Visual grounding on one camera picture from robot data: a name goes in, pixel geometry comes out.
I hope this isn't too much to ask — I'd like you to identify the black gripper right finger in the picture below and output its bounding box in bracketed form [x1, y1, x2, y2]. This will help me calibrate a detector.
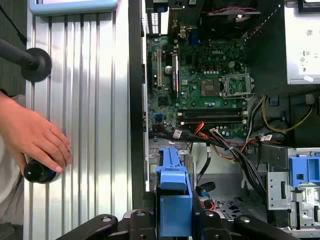
[193, 210, 300, 240]

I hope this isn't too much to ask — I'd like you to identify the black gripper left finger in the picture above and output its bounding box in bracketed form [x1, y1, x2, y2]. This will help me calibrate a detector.
[56, 209, 157, 240]

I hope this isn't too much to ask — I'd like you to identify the red orange disk wire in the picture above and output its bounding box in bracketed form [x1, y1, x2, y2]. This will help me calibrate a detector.
[203, 197, 217, 212]

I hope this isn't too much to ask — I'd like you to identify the black disk wire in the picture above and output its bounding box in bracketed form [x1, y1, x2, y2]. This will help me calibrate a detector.
[195, 146, 217, 199]

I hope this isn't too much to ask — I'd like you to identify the hard disk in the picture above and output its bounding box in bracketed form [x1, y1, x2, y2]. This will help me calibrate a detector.
[154, 146, 201, 238]

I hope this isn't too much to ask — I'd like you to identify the round black tool blue ring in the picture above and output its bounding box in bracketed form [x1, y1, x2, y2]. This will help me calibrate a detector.
[22, 154, 61, 185]

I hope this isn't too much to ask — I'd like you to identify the black RAM slot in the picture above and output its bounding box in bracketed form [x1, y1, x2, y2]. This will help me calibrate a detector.
[178, 113, 248, 119]
[178, 109, 248, 114]
[178, 121, 248, 127]
[178, 118, 248, 123]

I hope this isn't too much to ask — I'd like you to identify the white expansion slot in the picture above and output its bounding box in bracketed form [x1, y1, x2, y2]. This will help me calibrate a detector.
[156, 48, 163, 88]

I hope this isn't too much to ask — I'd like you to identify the person's bare hand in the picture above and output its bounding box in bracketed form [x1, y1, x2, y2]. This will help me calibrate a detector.
[0, 89, 74, 173]

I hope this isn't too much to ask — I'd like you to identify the grey metal drive cage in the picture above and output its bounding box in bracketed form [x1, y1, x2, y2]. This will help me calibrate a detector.
[266, 147, 320, 237]

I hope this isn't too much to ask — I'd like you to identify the blue plastic drive latch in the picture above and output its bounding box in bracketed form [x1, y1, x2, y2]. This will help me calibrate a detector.
[288, 156, 320, 188]

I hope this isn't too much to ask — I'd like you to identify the black PC case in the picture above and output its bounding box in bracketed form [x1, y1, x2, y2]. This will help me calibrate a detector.
[128, 0, 320, 240]

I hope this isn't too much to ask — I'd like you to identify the metal socket cover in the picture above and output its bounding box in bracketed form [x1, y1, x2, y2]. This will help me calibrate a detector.
[219, 73, 255, 99]

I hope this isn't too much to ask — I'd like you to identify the CPU socket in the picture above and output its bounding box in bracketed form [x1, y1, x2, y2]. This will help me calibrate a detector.
[199, 78, 221, 98]

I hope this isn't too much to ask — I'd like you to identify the person's white shirt torso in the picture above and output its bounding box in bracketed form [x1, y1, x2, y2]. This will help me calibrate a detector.
[0, 129, 26, 226]

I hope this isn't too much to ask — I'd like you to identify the green motherboard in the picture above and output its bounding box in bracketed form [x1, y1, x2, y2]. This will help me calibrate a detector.
[146, 36, 251, 139]

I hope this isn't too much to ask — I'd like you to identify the black case fan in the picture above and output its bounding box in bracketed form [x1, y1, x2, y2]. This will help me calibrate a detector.
[199, 0, 261, 39]

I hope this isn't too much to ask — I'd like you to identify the grey power supply unit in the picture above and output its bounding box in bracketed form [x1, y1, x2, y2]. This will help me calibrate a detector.
[246, 0, 320, 94]

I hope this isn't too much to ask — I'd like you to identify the black power cable bundle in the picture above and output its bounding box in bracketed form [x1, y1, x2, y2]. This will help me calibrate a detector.
[149, 124, 267, 199]

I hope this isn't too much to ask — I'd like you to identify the orange flat cable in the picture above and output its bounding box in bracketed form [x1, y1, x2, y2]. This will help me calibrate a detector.
[194, 121, 209, 138]

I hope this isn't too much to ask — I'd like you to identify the yellow wire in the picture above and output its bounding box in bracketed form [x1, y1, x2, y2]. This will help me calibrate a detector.
[261, 96, 314, 134]

